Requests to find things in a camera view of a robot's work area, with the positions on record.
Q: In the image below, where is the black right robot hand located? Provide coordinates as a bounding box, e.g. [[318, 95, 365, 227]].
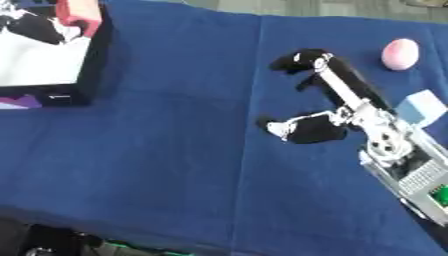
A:
[[255, 48, 399, 145]]

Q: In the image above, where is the black box white inside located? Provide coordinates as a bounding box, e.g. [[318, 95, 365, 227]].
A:
[[0, 0, 114, 108]]

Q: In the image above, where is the pink egg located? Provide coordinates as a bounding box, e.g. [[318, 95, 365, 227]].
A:
[[379, 38, 422, 72]]

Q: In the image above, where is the pale blue block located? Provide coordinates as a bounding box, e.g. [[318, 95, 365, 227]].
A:
[[393, 89, 448, 128]]

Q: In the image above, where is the red block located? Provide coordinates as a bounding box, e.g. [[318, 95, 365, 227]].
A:
[[54, 0, 105, 38]]

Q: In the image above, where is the black and white soft toy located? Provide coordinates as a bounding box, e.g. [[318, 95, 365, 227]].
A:
[[0, 0, 84, 46]]

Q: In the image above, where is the purple flat object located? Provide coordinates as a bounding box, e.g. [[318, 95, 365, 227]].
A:
[[0, 94, 44, 110]]

